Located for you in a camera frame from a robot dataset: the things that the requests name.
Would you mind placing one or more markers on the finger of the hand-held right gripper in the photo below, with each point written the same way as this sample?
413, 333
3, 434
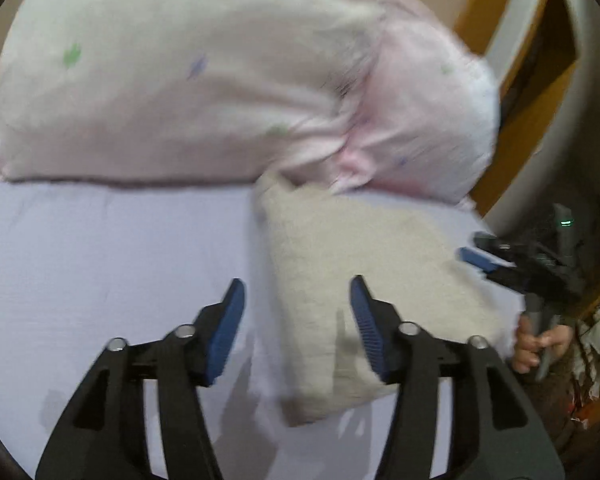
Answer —
494, 246
476, 259

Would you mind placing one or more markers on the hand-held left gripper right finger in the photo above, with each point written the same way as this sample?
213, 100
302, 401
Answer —
367, 324

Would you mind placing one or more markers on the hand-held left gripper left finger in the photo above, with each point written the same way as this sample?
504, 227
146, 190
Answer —
226, 325

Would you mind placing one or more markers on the beige small cloth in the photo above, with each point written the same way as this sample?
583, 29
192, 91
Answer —
350, 285

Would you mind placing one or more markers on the person's right hand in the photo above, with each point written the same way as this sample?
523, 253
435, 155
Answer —
535, 344

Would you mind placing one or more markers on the patterned floor mat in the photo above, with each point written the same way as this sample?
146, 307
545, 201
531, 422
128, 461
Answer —
587, 365

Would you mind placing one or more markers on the lavender bed sheet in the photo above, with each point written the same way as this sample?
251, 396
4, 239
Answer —
115, 280

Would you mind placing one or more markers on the pink printed pillow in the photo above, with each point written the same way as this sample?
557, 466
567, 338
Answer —
220, 80

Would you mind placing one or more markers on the wooden bed frame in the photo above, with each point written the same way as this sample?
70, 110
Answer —
525, 85

